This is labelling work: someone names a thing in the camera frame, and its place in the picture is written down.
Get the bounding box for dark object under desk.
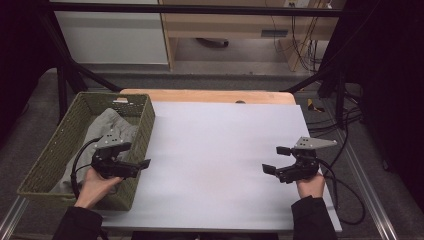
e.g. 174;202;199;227
195;37;230;49

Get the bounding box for black floor cables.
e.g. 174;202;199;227
306;83;365;138

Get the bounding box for person's left hand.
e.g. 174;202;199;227
73;166;124;210

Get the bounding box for grey cloth garment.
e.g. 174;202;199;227
49;107;140;196

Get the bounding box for black metal frame bar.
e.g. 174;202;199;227
49;1;346;18

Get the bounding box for wooden table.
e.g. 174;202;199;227
119;88;297;106

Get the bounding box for dark curtain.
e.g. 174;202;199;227
0;0;59;149
319;0;424;214

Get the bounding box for person's right hand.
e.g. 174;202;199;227
295;171;326;200

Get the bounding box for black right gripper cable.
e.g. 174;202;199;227
316;158;367;226

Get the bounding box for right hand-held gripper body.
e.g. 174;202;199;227
275;136;338;184

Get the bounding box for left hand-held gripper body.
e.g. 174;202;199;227
90;130;143;180

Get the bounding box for wooden desk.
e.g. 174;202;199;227
158;0;348;73

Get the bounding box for green woven basket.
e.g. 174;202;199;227
17;91;156;212

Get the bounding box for aluminium rail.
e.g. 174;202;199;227
328;109;400;240
0;195;30;240

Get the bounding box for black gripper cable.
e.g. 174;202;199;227
316;158;367;226
70;136;103;200

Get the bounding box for bundle of hanging cables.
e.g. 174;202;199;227
264;0;334;73

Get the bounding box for black metal stand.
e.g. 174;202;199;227
38;13;123;125
282;63;348;129

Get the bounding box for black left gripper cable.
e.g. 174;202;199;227
70;136;103;200

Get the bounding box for white cabinet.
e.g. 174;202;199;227
49;0;170;66

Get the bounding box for yellow and black small object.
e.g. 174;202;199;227
306;98;326;114

